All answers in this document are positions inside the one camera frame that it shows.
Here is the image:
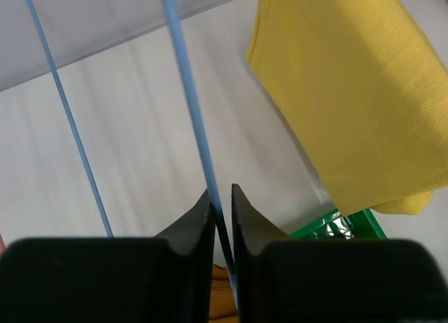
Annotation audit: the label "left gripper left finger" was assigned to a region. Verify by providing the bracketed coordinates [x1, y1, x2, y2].
[1, 193, 215, 322]

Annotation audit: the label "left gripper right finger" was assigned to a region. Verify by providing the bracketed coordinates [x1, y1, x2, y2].
[232, 184, 447, 322]

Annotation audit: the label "brown trousers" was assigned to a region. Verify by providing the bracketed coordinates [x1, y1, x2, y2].
[209, 264, 239, 323]

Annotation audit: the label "yellow trousers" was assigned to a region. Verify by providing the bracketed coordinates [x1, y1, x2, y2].
[247, 0, 447, 215]

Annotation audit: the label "green plastic tray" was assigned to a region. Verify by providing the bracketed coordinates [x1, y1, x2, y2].
[291, 209, 386, 240]

